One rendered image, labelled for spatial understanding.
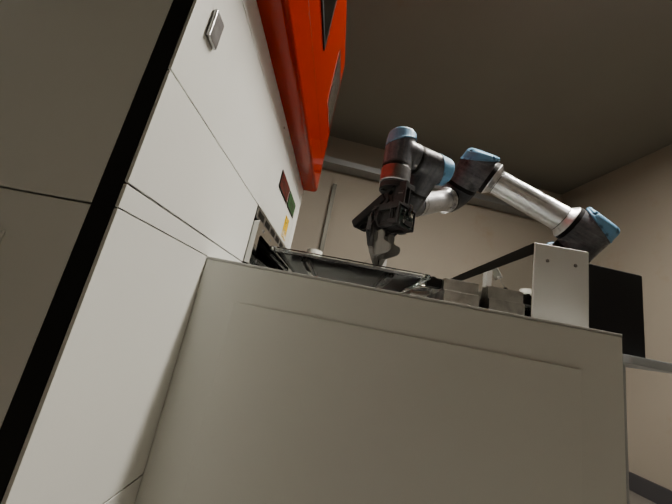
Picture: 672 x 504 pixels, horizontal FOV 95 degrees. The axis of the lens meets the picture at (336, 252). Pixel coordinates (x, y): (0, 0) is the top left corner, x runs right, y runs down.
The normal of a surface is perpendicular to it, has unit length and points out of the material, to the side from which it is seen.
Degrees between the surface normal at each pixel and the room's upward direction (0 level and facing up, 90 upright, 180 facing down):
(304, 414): 90
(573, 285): 90
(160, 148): 90
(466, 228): 90
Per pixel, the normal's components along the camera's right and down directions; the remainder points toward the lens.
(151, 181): 0.98, 0.18
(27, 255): 0.00, -0.24
